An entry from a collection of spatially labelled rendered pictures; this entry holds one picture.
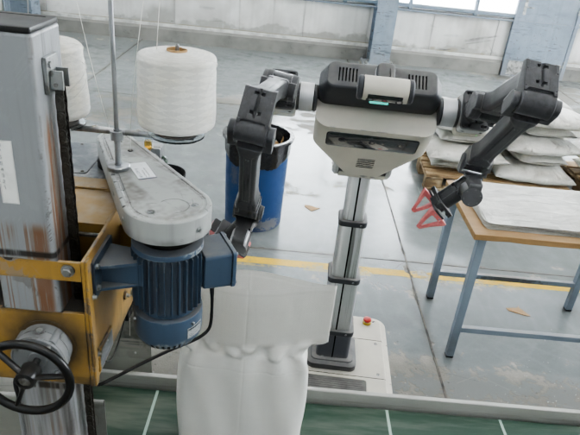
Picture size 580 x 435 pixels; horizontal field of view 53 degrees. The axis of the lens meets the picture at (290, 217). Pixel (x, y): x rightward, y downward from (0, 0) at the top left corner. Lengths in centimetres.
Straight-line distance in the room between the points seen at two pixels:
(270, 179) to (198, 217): 269
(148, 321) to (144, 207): 25
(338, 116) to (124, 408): 124
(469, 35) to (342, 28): 200
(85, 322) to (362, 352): 165
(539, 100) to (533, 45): 875
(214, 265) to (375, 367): 148
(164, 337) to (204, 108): 49
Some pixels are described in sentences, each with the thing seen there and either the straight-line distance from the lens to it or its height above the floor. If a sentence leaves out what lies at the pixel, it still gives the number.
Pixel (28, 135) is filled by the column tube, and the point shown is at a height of 158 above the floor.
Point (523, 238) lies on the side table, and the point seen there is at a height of 75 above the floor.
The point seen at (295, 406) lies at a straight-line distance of 185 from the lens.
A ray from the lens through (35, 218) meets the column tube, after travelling 115.
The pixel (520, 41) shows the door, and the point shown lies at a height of 54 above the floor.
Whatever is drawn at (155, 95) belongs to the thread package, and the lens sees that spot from 120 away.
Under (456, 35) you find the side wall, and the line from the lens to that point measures 981.
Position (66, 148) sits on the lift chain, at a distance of 112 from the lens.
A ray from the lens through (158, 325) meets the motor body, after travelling 127.
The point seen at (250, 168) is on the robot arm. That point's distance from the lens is 144.
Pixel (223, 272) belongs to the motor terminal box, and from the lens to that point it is 126.
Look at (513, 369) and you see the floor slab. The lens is 327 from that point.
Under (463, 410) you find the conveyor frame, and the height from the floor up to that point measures 39.
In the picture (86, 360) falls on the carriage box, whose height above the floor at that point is 110.
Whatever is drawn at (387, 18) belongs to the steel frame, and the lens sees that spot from 910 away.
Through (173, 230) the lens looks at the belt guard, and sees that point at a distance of 112.
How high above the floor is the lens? 195
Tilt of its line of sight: 28 degrees down
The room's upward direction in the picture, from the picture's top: 6 degrees clockwise
